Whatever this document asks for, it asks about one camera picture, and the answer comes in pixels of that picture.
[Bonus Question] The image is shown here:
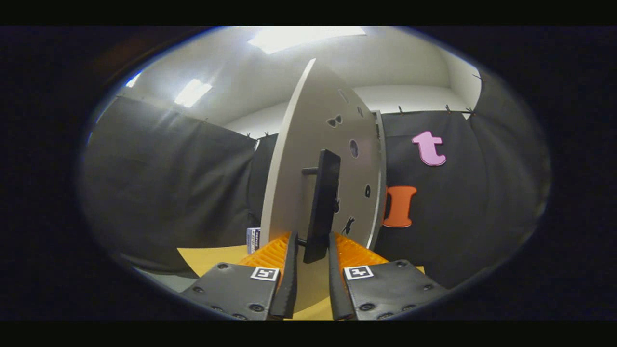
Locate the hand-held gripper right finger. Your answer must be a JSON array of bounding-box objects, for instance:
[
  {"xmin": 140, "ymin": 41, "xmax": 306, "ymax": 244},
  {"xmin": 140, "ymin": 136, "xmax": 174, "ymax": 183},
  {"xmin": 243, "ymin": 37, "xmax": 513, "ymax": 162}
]
[{"xmin": 328, "ymin": 232, "xmax": 449, "ymax": 321}]

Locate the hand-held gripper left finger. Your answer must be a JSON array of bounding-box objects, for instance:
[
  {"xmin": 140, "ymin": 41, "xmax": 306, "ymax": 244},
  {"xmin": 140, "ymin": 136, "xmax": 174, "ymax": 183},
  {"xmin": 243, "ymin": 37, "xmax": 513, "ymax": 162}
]
[{"xmin": 181, "ymin": 231, "xmax": 299, "ymax": 321}]

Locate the beige cabinet door with handle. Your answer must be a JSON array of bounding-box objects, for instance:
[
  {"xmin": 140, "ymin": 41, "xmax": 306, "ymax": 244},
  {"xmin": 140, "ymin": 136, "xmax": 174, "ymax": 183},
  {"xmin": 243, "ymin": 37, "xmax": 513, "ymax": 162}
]
[{"xmin": 260, "ymin": 58, "xmax": 382, "ymax": 314}]

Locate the long ceiling light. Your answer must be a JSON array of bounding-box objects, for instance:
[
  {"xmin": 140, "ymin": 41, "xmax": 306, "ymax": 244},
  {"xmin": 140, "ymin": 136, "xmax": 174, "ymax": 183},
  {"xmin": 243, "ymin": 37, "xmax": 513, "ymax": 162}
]
[
  {"xmin": 174, "ymin": 79, "xmax": 213, "ymax": 108},
  {"xmin": 248, "ymin": 27, "xmax": 367, "ymax": 54}
]

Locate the dark grey cabinet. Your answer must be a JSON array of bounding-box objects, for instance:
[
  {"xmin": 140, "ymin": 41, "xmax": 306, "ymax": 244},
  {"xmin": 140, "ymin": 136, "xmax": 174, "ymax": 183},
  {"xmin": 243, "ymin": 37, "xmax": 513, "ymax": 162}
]
[{"xmin": 370, "ymin": 110, "xmax": 388, "ymax": 251}]

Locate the black backdrop cloth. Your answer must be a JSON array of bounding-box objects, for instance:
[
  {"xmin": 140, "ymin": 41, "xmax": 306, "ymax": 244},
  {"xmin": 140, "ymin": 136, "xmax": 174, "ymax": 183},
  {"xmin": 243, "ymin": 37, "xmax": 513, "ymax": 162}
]
[{"xmin": 80, "ymin": 67, "xmax": 552, "ymax": 290}]

